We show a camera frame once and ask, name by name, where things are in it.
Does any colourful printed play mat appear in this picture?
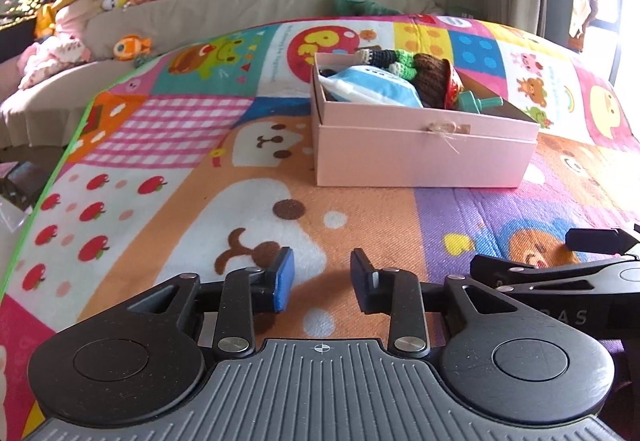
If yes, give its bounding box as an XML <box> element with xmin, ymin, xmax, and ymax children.
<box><xmin>0</xmin><ymin>14</ymin><xmax>640</xmax><ymax>441</ymax></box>

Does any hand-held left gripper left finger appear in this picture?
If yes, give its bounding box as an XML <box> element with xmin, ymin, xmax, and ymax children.
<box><xmin>125</xmin><ymin>246</ymin><xmax>297</xmax><ymax>359</ymax></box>

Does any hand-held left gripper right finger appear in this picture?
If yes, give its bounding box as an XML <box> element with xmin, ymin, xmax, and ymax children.
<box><xmin>350</xmin><ymin>248</ymin><xmax>521</xmax><ymax>361</ymax></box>

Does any crochet doll brown hair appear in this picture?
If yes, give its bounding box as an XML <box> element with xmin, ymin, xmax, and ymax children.
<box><xmin>350</xmin><ymin>48</ymin><xmax>455</xmax><ymax>111</ymax></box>

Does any teal plastic toy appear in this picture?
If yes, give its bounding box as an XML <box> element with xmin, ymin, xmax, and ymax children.
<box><xmin>457</xmin><ymin>91</ymin><xmax>503</xmax><ymax>114</ymax></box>

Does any pink cardboard box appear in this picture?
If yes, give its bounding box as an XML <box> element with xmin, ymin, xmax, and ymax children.
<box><xmin>310</xmin><ymin>52</ymin><xmax>541</xmax><ymax>188</ymax></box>

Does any hanging beige garment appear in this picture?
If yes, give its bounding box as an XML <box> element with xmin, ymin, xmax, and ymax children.
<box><xmin>570</xmin><ymin>0</ymin><xmax>601</xmax><ymax>53</ymax></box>

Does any blue tissue pack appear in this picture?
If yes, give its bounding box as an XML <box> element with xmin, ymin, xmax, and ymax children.
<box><xmin>320</xmin><ymin>65</ymin><xmax>423</xmax><ymax>108</ymax></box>

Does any orange clownfish plush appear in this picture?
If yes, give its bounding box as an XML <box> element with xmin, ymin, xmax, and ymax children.
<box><xmin>112</xmin><ymin>35</ymin><xmax>153</xmax><ymax>61</ymax></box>

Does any beige sofa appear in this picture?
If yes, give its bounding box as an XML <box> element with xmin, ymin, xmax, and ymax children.
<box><xmin>0</xmin><ymin>0</ymin><xmax>481</xmax><ymax>149</ymax></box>

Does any red round ribbed toy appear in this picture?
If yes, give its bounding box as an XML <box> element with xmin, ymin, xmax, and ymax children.
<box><xmin>446</xmin><ymin>65</ymin><xmax>465</xmax><ymax>111</ymax></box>

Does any pink white plush toy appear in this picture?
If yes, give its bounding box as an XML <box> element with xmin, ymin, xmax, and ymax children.
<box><xmin>17</xmin><ymin>34</ymin><xmax>93</xmax><ymax>89</ymax></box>

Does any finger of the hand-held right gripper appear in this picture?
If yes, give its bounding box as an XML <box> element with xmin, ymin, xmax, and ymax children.
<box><xmin>469</xmin><ymin>253</ymin><xmax>621</xmax><ymax>292</ymax></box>
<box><xmin>566</xmin><ymin>227</ymin><xmax>640</xmax><ymax>256</ymax></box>

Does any teal cloth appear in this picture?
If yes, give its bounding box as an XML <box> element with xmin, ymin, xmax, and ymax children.
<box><xmin>332</xmin><ymin>0</ymin><xmax>401</xmax><ymax>14</ymax></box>

